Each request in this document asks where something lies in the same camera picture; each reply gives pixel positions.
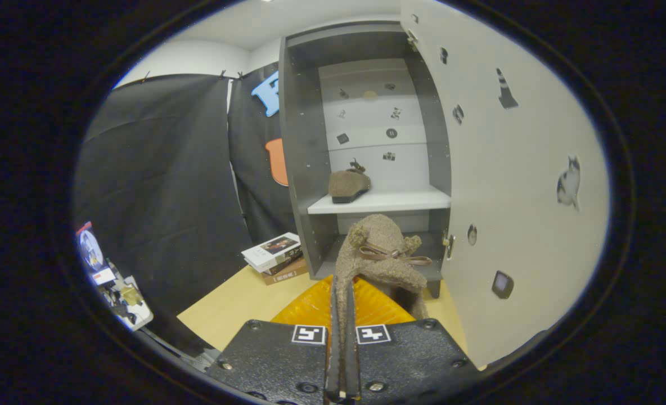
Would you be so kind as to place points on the dark thin book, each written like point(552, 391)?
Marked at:
point(289, 263)

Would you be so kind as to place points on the cluttered white stand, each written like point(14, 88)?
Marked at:
point(133, 312)

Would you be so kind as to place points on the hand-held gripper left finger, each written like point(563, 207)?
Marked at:
point(333, 365)

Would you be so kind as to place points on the brown fuzzy shoe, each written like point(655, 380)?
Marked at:
point(347, 183)
point(375, 230)

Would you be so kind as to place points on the black backdrop cloth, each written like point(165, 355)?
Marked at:
point(164, 185)

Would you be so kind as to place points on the grey shoe cabinet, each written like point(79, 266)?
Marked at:
point(302, 169)

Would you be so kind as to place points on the white cover book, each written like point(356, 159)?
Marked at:
point(271, 247)

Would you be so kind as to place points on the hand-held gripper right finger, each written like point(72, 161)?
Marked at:
point(351, 365)

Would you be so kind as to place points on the brown book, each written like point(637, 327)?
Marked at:
point(288, 276)

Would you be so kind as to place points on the white cabinet shelf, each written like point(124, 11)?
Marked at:
point(389, 199)

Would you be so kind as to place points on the light grey shoe cabinet door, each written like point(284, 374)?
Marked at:
point(513, 197)

